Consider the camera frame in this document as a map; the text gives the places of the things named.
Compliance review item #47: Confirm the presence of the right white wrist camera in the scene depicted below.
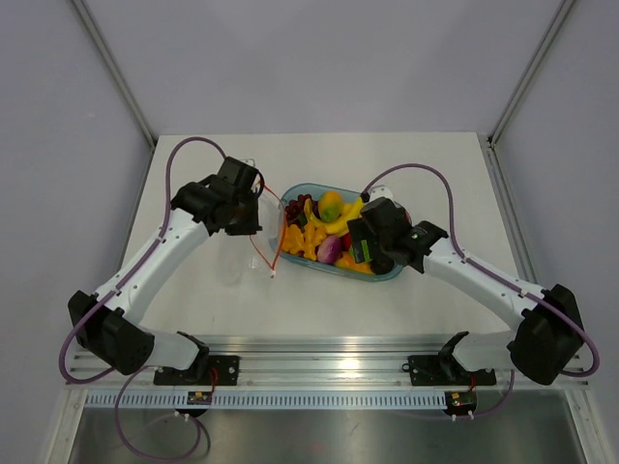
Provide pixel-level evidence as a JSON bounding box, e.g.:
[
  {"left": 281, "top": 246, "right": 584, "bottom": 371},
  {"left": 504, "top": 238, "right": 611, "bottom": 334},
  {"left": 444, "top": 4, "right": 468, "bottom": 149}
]
[{"left": 368, "top": 185, "right": 395, "bottom": 201}]

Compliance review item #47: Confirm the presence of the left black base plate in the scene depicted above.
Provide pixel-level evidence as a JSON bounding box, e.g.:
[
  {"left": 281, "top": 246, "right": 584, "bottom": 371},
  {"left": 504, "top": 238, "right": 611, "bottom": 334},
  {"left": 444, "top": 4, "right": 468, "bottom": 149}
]
[{"left": 154, "top": 355, "right": 240, "bottom": 387}]

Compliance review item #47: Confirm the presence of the yellow ginger root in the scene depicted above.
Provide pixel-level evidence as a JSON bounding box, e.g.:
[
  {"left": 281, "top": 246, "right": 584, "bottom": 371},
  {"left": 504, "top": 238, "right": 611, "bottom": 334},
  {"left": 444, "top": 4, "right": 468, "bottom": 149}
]
[{"left": 281, "top": 223, "right": 327, "bottom": 261}]

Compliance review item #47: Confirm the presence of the aluminium frame post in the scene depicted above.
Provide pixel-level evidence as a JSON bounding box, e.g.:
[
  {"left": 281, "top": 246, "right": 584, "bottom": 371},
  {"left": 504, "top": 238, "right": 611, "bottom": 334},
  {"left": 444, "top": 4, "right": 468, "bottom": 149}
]
[
  {"left": 487, "top": 0, "right": 579, "bottom": 150},
  {"left": 68, "top": 0, "right": 158, "bottom": 153}
]

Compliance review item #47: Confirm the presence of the aluminium mounting rail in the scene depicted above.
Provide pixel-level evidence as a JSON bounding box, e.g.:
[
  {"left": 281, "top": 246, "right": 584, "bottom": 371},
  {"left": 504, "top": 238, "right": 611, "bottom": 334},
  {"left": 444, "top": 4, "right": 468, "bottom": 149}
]
[{"left": 66, "top": 333, "right": 589, "bottom": 391}]

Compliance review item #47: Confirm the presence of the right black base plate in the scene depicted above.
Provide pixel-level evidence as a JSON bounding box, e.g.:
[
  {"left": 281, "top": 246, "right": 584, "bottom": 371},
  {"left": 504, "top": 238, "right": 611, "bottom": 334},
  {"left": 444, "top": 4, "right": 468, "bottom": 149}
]
[{"left": 401, "top": 355, "right": 497, "bottom": 387}]

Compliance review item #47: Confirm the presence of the small circuit board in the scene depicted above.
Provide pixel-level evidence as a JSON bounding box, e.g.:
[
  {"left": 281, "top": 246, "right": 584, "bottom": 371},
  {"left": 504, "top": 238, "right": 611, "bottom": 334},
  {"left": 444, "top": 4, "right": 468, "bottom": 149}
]
[
  {"left": 187, "top": 391, "right": 213, "bottom": 405},
  {"left": 445, "top": 390, "right": 478, "bottom": 414}
]

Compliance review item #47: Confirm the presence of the purple onion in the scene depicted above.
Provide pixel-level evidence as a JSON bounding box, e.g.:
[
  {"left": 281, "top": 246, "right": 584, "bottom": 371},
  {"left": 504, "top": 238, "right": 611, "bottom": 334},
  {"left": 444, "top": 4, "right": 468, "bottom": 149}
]
[{"left": 316, "top": 236, "right": 342, "bottom": 265}]

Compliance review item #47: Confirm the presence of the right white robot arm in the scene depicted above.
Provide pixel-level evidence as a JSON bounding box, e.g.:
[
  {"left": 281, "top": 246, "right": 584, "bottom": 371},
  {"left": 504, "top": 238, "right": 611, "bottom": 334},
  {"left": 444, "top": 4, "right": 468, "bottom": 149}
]
[{"left": 349, "top": 193, "right": 584, "bottom": 386}]

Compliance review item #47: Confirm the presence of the purple grape bunch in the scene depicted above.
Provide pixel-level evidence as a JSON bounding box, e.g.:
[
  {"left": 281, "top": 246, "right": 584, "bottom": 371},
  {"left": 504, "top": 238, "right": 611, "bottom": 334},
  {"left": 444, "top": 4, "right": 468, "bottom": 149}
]
[{"left": 284, "top": 194, "right": 313, "bottom": 227}]

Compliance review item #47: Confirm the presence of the dark purple plum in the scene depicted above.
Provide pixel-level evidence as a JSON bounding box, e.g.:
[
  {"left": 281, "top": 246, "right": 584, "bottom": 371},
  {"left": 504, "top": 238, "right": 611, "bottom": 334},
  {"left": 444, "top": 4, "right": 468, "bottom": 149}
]
[{"left": 369, "top": 257, "right": 396, "bottom": 276}]

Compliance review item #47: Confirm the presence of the right aluminium frame post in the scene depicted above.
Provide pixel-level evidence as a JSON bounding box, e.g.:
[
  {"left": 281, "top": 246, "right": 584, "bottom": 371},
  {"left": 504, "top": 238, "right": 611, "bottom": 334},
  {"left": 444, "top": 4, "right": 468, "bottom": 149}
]
[{"left": 487, "top": 0, "right": 579, "bottom": 150}]

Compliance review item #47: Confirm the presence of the red apple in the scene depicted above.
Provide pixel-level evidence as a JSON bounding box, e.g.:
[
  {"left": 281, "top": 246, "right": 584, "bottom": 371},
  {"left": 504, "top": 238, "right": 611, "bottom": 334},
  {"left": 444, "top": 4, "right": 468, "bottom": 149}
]
[{"left": 340, "top": 233, "right": 352, "bottom": 250}]

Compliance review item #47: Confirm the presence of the right small circuit board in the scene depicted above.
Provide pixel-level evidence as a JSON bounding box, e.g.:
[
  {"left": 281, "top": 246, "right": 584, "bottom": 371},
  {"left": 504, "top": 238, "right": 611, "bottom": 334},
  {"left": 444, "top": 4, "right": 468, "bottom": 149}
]
[{"left": 445, "top": 390, "right": 478, "bottom": 414}]

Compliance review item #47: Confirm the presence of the teal plastic food tray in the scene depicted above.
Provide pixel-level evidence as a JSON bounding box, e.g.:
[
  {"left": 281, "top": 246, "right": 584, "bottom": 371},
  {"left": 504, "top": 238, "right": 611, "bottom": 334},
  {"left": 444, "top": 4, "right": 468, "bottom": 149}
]
[{"left": 280, "top": 183, "right": 403, "bottom": 283}]

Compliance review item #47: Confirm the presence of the white slotted cable duct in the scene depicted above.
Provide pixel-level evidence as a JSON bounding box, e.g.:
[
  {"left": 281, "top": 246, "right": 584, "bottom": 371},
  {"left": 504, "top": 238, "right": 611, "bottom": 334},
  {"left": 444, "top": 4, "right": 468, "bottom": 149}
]
[{"left": 85, "top": 390, "right": 447, "bottom": 410}]

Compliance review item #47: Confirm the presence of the clear orange zip top bag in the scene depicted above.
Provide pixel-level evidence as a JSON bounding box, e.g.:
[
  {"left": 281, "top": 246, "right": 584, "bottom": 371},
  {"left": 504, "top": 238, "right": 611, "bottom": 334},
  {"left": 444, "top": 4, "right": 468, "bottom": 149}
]
[{"left": 216, "top": 187, "right": 285, "bottom": 287}]

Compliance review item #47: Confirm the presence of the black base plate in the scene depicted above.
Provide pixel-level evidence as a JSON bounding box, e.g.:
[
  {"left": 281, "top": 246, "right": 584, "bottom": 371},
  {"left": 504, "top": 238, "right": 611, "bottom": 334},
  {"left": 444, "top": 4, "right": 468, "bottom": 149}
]
[
  {"left": 154, "top": 355, "right": 240, "bottom": 387},
  {"left": 401, "top": 355, "right": 497, "bottom": 387}
]

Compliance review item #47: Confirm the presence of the left aluminium frame post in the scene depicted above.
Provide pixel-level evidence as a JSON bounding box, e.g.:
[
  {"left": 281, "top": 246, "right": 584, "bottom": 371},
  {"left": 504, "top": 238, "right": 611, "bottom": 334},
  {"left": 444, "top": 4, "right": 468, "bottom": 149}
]
[{"left": 68, "top": 0, "right": 158, "bottom": 153}]

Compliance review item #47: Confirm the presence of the yellow green mango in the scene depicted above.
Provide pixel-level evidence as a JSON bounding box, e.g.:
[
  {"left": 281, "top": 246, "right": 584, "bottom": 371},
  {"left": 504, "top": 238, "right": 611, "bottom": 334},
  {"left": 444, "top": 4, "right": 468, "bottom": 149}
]
[{"left": 317, "top": 190, "right": 344, "bottom": 223}]

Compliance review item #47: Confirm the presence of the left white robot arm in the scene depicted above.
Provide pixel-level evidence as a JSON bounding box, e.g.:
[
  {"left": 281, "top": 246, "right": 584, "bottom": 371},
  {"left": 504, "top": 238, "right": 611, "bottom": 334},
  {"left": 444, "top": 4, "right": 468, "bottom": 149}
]
[{"left": 69, "top": 157, "right": 264, "bottom": 385}]

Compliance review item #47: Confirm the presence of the yellow banana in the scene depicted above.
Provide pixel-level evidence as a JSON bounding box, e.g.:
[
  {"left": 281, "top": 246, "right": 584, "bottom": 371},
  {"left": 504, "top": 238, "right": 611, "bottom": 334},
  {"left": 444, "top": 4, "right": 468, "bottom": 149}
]
[{"left": 304, "top": 196, "right": 365, "bottom": 237}]

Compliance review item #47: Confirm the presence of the left small circuit board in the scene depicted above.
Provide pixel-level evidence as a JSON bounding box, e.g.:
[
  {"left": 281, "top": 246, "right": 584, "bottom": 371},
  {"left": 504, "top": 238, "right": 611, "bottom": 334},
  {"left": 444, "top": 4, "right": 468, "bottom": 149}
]
[{"left": 187, "top": 391, "right": 213, "bottom": 405}]

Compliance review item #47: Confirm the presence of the green round vegetable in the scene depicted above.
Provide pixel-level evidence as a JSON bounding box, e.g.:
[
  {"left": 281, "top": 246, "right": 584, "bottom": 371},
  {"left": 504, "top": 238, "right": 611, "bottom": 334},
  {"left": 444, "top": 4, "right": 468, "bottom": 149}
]
[{"left": 358, "top": 242, "right": 371, "bottom": 262}]

